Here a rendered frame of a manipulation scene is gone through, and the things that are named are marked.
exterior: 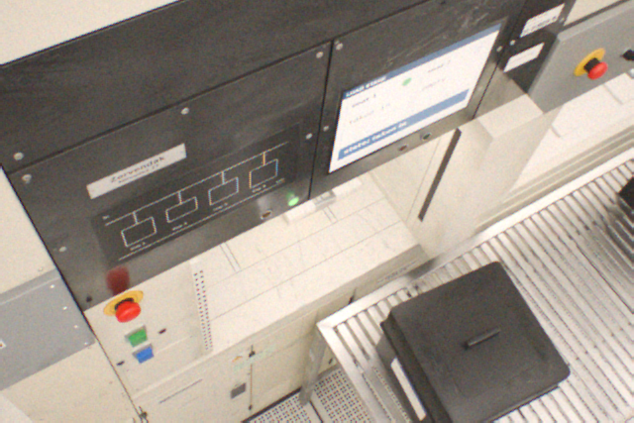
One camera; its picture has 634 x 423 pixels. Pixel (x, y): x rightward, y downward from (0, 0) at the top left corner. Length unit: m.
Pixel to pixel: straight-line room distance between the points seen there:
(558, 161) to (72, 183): 1.46
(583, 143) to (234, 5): 1.50
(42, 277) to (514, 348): 0.99
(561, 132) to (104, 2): 1.60
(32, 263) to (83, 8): 0.41
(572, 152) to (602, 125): 0.14
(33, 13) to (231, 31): 0.22
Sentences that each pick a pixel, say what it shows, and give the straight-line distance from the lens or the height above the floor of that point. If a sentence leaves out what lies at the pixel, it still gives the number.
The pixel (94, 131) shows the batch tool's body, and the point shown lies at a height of 1.81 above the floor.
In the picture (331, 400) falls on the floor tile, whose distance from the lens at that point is 2.55.
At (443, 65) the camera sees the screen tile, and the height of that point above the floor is 1.63.
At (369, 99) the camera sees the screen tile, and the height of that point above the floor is 1.63.
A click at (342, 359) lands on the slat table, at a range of 1.79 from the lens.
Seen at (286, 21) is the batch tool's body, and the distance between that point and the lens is 0.82.
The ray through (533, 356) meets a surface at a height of 1.01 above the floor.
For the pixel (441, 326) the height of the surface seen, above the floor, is 1.01.
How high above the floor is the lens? 2.47
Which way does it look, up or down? 59 degrees down
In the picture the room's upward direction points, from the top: 8 degrees clockwise
